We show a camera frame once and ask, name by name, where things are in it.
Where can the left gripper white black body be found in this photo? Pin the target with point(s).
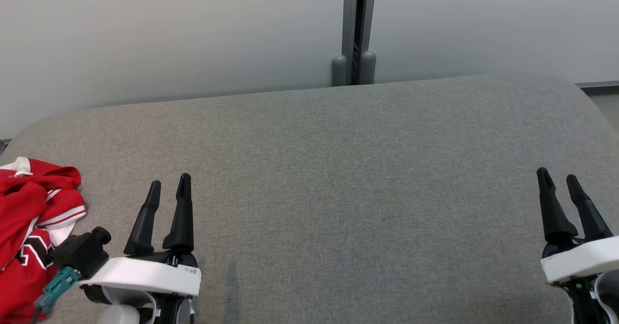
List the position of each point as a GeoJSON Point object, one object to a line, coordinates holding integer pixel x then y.
{"type": "Point", "coordinates": [145, 275]}

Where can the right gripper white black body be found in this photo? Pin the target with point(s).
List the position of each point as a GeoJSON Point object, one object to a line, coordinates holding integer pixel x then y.
{"type": "Point", "coordinates": [575, 261]}

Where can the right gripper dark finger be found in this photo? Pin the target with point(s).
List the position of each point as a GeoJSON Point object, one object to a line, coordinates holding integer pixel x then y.
{"type": "Point", "coordinates": [590, 222]}
{"type": "Point", "coordinates": [553, 217]}

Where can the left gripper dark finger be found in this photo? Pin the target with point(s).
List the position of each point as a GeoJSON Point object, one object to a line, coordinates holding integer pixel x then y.
{"type": "Point", "coordinates": [183, 217]}
{"type": "Point", "coordinates": [145, 222]}

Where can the red basketball jersey white trim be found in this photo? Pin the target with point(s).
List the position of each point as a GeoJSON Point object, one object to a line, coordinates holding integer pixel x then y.
{"type": "Point", "coordinates": [24, 208]}

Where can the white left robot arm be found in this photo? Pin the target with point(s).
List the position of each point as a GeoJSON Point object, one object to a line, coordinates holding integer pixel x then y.
{"type": "Point", "coordinates": [118, 315]}

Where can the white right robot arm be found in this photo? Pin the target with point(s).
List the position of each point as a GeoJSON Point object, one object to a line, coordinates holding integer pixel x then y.
{"type": "Point", "coordinates": [610, 295]}

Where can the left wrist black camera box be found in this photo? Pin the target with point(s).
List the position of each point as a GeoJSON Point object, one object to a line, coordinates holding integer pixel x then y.
{"type": "Point", "coordinates": [82, 254]}

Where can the grey baseboard rail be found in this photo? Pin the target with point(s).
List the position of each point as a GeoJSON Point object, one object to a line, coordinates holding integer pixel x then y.
{"type": "Point", "coordinates": [599, 87]}

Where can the grey metal partition post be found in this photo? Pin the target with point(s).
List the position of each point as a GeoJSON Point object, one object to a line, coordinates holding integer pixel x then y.
{"type": "Point", "coordinates": [349, 14]}

